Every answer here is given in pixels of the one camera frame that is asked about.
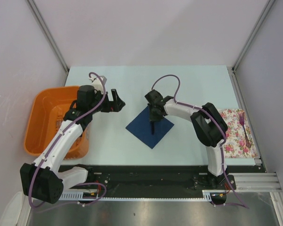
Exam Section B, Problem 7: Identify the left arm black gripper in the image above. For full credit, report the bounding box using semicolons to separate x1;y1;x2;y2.
89;89;125;114

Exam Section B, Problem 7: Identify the dark blue paper napkin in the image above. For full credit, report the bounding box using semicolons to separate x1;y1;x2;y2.
126;106;174;149

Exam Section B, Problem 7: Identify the purple iridescent fork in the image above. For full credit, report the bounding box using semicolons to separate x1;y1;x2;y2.
239;112;251;148

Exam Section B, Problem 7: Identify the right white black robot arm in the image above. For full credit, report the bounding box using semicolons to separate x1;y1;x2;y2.
126;89;228;189

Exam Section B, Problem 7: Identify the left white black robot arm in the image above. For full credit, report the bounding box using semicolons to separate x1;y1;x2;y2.
20;85;125;204

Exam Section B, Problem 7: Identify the orange plastic basket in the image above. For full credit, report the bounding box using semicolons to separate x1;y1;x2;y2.
24;86;79;157

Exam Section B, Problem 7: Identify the floral cloth mat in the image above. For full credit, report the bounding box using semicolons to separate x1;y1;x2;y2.
218;109;259;158

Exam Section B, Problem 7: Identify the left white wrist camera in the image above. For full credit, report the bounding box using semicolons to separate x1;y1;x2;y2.
89;75;107;93

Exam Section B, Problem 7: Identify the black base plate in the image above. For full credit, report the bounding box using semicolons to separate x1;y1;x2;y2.
70;165;265;196

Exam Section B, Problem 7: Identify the white slotted cable duct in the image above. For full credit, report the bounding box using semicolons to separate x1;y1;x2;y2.
59;189;227;202

